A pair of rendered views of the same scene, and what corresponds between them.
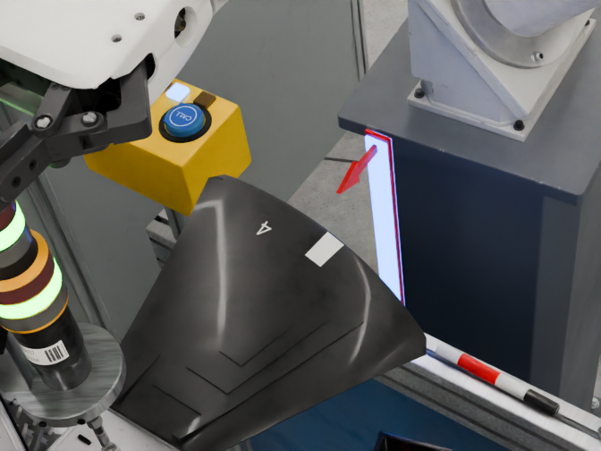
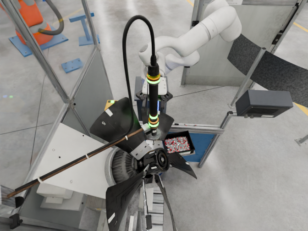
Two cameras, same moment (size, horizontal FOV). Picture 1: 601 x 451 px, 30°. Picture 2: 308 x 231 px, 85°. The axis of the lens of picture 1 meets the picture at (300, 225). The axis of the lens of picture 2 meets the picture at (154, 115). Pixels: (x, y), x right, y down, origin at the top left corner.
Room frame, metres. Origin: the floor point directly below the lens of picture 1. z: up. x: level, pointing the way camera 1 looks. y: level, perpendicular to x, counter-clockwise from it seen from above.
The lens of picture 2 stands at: (0.06, 0.43, 2.01)
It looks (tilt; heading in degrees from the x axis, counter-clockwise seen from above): 53 degrees down; 321
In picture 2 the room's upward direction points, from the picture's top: straight up
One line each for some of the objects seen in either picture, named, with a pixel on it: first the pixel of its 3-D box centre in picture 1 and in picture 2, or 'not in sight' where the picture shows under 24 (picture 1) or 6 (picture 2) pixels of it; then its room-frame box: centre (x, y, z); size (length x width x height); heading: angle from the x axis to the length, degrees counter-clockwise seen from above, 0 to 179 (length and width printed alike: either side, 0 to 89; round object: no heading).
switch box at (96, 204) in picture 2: not in sight; (102, 202); (0.46, 0.56, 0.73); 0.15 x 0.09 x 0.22; 47
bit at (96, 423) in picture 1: (96, 424); not in sight; (0.40, 0.16, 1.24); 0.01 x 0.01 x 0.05
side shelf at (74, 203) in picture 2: not in sight; (70, 178); (0.69, 0.64, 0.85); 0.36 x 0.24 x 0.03; 137
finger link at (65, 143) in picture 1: (41, 161); (164, 103); (0.38, 0.11, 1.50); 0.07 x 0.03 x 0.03; 137
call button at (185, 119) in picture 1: (184, 121); not in sight; (0.83, 0.10, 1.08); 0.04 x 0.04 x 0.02
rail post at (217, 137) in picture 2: not in sight; (207, 152); (0.30, -0.47, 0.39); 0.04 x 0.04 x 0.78; 47
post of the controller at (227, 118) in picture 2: not in sight; (226, 120); (0.30, -0.47, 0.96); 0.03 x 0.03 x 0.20; 47
